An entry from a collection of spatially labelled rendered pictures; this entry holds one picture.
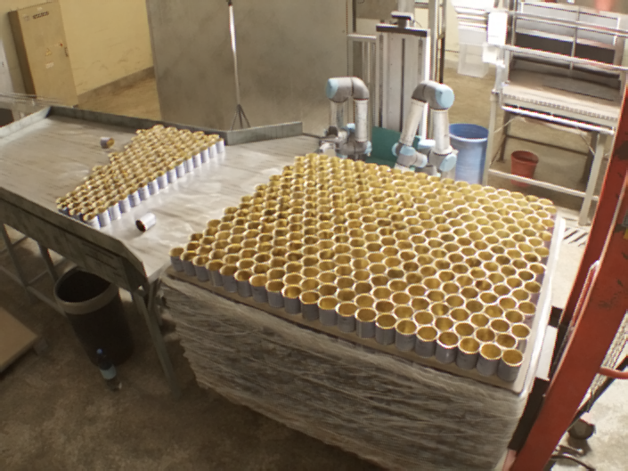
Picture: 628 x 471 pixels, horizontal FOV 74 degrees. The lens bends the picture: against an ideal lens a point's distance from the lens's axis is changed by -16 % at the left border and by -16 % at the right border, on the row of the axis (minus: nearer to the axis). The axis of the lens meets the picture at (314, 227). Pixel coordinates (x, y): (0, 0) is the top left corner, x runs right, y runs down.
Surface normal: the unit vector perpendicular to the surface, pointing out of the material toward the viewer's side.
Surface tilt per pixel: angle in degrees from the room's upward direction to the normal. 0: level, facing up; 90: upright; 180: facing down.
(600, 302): 90
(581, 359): 90
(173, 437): 0
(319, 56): 90
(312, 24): 90
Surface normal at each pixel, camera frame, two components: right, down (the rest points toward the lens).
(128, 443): -0.04, -0.84
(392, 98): -0.55, 0.47
